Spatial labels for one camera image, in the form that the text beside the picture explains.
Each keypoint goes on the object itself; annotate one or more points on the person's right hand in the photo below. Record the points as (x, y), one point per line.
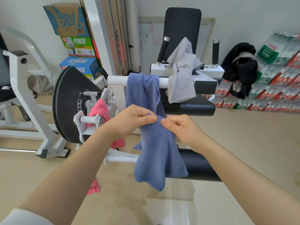
(185, 132)

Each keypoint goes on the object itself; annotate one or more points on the person's left hand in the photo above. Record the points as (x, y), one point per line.
(127, 119)

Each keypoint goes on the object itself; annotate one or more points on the person's left thumb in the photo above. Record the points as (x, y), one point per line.
(146, 120)

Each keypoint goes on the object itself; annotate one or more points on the person's right thumb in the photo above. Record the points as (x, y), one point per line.
(168, 126)

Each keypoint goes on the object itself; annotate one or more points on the blue microfibre towel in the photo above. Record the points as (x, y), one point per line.
(154, 152)

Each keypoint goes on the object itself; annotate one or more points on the person's right forearm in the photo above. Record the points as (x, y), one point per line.
(239, 182)

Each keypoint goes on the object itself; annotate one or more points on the person's left forearm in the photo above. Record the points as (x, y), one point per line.
(70, 175)

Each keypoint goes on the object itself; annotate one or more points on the black seat pad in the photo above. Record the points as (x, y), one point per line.
(189, 107)

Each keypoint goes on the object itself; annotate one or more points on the pink microfibre towel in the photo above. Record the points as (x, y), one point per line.
(100, 110)

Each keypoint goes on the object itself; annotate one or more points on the grey microfibre towel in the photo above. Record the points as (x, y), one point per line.
(181, 79)

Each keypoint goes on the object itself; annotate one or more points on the black leg roller pad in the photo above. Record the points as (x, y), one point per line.
(199, 165)

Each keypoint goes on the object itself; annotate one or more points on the whiteboard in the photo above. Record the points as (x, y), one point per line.
(147, 42)

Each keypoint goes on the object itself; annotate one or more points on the black round cover plate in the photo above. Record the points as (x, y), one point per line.
(68, 100)

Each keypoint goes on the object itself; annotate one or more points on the black jacket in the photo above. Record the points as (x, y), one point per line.
(243, 70)

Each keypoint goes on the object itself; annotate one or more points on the green and white cardboard box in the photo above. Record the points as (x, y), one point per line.
(78, 45)

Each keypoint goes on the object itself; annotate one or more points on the black backrest pad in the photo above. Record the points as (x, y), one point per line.
(182, 23)

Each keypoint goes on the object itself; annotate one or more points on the clear plastic bag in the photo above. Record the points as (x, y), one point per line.
(41, 84)

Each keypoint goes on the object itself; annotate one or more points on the stack of bottled water packs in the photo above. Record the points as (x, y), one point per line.
(276, 74)

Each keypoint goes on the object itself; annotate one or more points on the white gym machine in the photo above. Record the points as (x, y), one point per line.
(25, 100)

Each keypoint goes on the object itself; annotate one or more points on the blue and tan cardboard box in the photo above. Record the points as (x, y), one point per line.
(65, 19)

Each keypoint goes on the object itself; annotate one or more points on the white sleeve cuff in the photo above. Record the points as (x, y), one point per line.
(25, 217)

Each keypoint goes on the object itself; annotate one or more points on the white leg extension machine frame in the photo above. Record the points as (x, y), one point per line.
(117, 81)

